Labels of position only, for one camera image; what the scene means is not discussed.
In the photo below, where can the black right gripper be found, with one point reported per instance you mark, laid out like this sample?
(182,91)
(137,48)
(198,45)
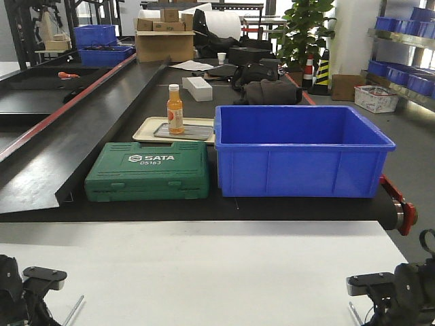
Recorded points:
(413,300)

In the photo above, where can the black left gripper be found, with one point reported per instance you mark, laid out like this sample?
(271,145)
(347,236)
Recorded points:
(22,303)

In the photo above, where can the green black cross screwdriver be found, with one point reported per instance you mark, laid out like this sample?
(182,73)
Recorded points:
(73,311)

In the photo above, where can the beige plastic tray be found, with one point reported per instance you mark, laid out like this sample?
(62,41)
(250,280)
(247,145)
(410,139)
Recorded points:
(155,130)

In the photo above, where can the green SATA tool case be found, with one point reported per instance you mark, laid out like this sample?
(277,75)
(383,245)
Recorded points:
(130,171)

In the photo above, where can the large blue plastic bin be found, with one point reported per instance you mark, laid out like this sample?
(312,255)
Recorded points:
(298,151)

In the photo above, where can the white plastic basket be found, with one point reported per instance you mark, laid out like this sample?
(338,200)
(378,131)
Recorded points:
(375,99)

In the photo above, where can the brown cardboard box on floor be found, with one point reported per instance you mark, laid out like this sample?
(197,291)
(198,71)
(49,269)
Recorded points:
(343,86)

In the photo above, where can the yellow black striped cone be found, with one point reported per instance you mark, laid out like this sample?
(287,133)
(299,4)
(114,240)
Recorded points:
(321,84)

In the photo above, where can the orange juice bottle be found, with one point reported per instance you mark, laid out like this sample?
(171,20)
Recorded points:
(175,110)

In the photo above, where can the red white traffic cone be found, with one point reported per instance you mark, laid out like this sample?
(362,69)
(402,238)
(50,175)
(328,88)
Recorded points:
(307,79)

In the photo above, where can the steel shelf rack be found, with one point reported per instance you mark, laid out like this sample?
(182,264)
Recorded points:
(402,54)

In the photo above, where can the dark grey cloth bundle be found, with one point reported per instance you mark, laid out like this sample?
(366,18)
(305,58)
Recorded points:
(267,92)

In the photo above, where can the black bag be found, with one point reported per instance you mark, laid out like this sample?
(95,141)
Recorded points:
(254,72)

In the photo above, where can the blue bin far left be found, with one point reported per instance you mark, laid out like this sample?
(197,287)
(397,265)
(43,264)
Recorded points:
(98,46)

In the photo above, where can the white rectangular box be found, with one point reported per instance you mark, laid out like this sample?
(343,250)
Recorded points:
(200,90)

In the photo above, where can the green potted plant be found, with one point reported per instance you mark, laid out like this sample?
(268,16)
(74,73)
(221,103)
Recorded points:
(304,32)

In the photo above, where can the white paper cup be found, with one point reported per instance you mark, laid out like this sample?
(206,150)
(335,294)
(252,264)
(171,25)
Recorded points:
(221,56)

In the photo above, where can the large open cardboard box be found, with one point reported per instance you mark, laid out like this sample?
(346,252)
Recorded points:
(156,40)

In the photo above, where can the white foam roll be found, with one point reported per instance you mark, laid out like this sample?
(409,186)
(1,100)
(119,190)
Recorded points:
(223,24)

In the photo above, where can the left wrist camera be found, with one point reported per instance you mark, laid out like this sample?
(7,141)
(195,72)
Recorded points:
(54,279)

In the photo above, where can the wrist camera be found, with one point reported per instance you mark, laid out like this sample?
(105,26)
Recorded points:
(54,279)
(381,283)

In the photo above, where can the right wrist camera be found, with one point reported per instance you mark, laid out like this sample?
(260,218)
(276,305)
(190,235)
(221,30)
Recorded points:
(381,283)

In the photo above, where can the red conveyor end bracket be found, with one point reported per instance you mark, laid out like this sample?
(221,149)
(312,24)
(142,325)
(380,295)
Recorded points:
(407,214)

